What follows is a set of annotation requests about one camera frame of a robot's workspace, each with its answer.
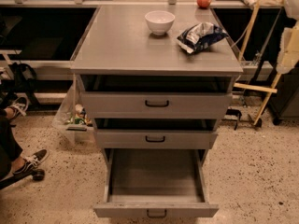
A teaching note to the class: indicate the black chair caster wheel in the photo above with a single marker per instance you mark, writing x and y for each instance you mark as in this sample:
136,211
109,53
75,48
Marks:
38,174

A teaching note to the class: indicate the grey drawer cabinet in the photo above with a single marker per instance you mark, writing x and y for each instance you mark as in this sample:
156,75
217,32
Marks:
120,53

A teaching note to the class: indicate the grey middle drawer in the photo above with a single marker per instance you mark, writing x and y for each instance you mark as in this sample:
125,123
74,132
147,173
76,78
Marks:
156,133

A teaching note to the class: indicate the grey top drawer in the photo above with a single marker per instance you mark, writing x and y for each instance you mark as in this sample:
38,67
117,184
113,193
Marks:
146,105

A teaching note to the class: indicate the grey bottom drawer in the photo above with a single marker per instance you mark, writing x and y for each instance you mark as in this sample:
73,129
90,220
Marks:
155,183

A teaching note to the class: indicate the grey drawer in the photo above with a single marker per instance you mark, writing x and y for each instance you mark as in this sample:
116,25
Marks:
155,183
156,133
146,105

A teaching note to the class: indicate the clear plastic storage bin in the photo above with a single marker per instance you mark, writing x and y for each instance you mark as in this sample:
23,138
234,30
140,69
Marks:
71,119

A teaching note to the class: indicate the black sneaker upper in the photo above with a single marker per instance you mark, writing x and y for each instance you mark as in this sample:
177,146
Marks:
18,107

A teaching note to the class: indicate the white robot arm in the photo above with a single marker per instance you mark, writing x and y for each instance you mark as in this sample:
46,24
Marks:
288,55

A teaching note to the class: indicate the black trouser leg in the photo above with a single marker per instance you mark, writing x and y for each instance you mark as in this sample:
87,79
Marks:
10,151

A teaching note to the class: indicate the wooden easel frame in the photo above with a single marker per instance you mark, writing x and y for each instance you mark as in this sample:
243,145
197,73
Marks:
257,122

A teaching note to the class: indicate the black sneaker lower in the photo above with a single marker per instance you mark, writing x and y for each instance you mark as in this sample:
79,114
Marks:
31,162

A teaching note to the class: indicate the white ceramic bowl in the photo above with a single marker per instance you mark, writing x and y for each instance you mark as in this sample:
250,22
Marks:
159,21

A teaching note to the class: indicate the black sneaker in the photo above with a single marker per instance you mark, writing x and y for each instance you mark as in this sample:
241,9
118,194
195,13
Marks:
31,162
18,107

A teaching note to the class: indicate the blue chip bag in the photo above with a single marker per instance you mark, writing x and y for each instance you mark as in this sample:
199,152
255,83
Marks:
200,37

